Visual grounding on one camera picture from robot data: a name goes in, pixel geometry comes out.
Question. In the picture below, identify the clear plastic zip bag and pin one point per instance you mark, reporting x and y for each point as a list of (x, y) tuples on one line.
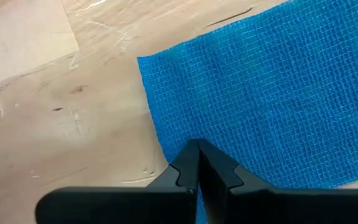
[(104, 28)]

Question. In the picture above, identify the blue elastic bandage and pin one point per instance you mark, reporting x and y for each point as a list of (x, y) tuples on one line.
[(259, 93)]

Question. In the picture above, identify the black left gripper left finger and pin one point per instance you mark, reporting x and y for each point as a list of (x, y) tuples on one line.
[(120, 205)]

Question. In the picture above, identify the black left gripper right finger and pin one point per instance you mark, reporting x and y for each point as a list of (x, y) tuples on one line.
[(275, 207)]

